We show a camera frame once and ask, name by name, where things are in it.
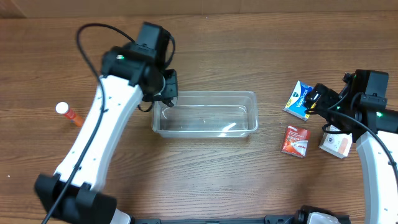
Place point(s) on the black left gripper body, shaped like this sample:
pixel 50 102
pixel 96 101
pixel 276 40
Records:
pixel 171 86

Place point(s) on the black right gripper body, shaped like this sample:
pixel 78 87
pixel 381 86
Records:
pixel 321 97

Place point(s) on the blue VapoDrops box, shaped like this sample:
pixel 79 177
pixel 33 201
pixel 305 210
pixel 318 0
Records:
pixel 295 104

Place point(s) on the orange tube white cap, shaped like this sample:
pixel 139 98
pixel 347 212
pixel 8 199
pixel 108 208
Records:
pixel 64 109

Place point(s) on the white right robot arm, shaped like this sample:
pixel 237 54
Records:
pixel 359 111

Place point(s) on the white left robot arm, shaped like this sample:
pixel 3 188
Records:
pixel 129 75

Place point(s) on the clear plastic container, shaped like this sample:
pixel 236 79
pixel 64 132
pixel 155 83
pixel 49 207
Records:
pixel 207 114

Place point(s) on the white Hansaplast plaster box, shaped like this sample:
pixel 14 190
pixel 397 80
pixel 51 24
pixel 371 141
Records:
pixel 338 145

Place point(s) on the red medicine box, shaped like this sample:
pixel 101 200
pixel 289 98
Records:
pixel 295 141

